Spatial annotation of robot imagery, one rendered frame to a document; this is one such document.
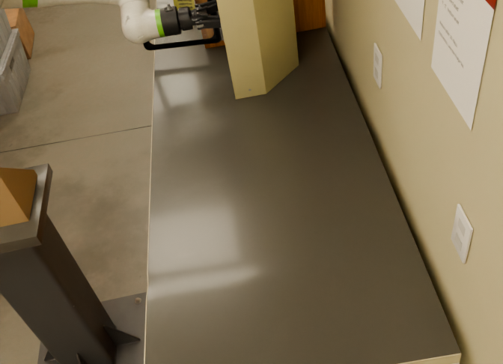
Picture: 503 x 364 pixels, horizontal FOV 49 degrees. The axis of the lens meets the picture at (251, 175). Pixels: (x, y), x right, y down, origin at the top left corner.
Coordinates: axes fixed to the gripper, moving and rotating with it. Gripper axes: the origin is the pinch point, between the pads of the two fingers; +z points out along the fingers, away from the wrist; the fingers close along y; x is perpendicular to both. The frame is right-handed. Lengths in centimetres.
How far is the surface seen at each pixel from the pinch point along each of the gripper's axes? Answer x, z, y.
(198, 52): 26.2, -18.3, 20.8
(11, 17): 93, -167, 226
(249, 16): -4.3, 2.5, -14.0
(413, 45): -18, 36, -66
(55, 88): 121, -134, 164
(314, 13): 19.0, 29.2, 23.1
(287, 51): 16.5, 14.1, -4.3
